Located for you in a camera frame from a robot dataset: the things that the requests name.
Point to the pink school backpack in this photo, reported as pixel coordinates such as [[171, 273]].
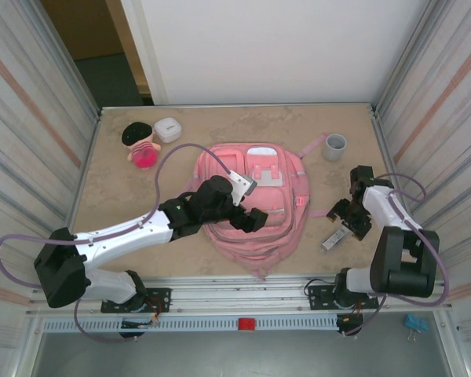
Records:
[[267, 243]]

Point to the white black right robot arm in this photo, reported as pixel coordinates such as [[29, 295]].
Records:
[[384, 204]]

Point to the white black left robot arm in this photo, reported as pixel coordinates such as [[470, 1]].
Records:
[[121, 235]]

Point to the white grey stick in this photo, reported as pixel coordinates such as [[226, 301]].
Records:
[[331, 241]]

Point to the grey plastic cup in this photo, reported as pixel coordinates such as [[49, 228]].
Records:
[[334, 151]]

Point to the white square lidded box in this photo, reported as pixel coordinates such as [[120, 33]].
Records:
[[168, 129]]

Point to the plush doll with black hair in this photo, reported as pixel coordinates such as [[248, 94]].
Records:
[[141, 149]]

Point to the blue binder clip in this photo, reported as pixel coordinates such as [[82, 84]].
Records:
[[415, 322]]

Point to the brown wooden door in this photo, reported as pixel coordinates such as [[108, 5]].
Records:
[[86, 27]]

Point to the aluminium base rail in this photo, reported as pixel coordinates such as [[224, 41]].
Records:
[[239, 292]]

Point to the red button on rail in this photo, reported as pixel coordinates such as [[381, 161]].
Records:
[[247, 324]]

